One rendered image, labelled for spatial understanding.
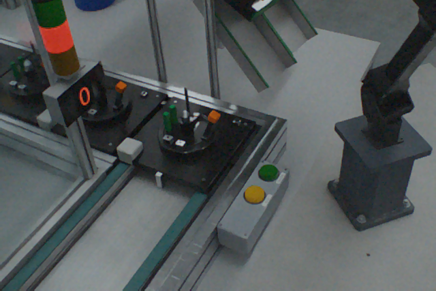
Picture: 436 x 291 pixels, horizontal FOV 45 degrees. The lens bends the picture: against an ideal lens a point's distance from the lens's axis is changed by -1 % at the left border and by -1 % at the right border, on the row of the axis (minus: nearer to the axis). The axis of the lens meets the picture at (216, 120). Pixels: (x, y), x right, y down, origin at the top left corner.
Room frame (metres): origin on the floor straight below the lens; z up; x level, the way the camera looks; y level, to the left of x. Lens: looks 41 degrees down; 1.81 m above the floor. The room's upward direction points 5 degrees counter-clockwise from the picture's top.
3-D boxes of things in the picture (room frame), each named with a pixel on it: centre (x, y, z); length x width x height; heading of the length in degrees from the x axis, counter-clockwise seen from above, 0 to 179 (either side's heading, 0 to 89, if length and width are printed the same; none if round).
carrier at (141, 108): (1.05, 0.29, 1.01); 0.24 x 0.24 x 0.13; 58
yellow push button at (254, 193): (0.73, -0.07, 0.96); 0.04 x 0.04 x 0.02
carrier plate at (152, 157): (0.91, 0.07, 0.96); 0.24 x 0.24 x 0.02; 58
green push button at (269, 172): (0.79, -0.10, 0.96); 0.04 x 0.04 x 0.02
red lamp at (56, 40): (0.81, 0.27, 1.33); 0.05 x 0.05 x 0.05
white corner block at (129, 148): (0.88, 0.21, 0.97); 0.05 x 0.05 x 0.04; 58
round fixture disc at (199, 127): (0.91, 0.07, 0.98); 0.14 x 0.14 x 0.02
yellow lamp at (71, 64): (0.81, 0.27, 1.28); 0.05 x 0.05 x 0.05
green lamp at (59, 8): (0.81, 0.27, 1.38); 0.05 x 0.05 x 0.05
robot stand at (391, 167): (0.77, -0.34, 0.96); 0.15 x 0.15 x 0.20; 16
